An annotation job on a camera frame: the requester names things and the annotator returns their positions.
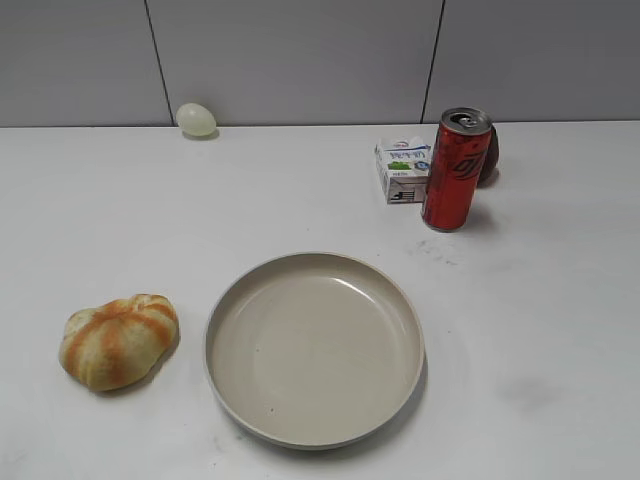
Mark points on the dark red fruit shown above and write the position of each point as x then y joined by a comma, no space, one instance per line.
491,159

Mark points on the beige round plate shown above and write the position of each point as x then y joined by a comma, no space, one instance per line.
314,351

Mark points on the red cola can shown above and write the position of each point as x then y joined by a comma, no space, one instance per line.
462,141

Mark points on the pale green egg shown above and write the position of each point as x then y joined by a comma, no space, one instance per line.
195,120

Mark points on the small white milk carton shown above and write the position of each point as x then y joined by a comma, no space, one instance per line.
403,167

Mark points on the orange striped bread roll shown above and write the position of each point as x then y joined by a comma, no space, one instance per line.
117,344

